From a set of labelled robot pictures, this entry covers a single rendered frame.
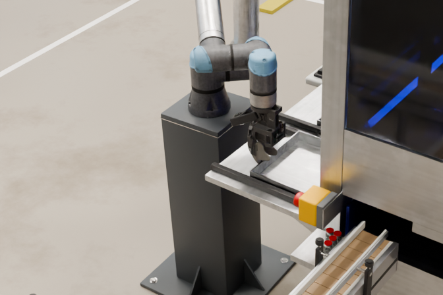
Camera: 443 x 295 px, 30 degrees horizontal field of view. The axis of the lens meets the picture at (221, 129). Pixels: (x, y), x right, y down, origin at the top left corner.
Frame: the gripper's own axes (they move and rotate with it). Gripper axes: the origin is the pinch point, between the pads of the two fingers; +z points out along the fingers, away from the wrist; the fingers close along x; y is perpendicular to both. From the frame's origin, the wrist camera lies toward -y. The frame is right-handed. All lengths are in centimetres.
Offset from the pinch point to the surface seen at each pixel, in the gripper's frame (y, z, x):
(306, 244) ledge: 29.7, 3.6, -20.2
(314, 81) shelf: -22, 12, 66
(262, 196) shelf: 8.4, 3.6, -9.9
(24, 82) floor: -237, 92, 95
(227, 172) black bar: -5.3, 1.8, -8.0
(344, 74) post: 34, -45, -12
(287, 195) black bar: 15.5, 1.6, -7.8
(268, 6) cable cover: -175, 89, 253
